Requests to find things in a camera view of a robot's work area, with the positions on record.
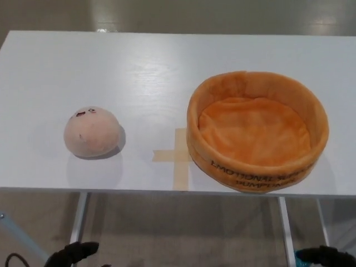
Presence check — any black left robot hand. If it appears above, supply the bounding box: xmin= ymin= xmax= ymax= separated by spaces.
xmin=46 ymin=241 xmax=100 ymax=267

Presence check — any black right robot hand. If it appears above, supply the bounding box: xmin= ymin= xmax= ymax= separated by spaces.
xmin=301 ymin=245 xmax=356 ymax=267

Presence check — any pink round plush toy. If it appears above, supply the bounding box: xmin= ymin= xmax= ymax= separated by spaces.
xmin=63 ymin=105 xmax=122 ymax=160

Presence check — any orange plush round basket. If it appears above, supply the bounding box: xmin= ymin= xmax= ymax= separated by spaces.
xmin=185 ymin=71 xmax=329 ymax=193

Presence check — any teal dotted object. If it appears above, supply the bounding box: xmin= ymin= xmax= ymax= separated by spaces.
xmin=294 ymin=249 xmax=306 ymax=267

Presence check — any white table leg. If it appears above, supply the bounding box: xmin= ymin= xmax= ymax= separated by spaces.
xmin=278 ymin=196 xmax=296 ymax=267
xmin=69 ymin=191 xmax=91 ymax=246
xmin=316 ymin=198 xmax=331 ymax=247

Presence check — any blue-grey metal bar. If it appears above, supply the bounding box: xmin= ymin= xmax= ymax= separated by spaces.
xmin=0 ymin=212 xmax=48 ymax=267

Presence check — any beige masking tape strip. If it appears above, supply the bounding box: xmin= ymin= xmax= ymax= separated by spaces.
xmin=173 ymin=128 xmax=191 ymax=191
xmin=152 ymin=149 xmax=193 ymax=163

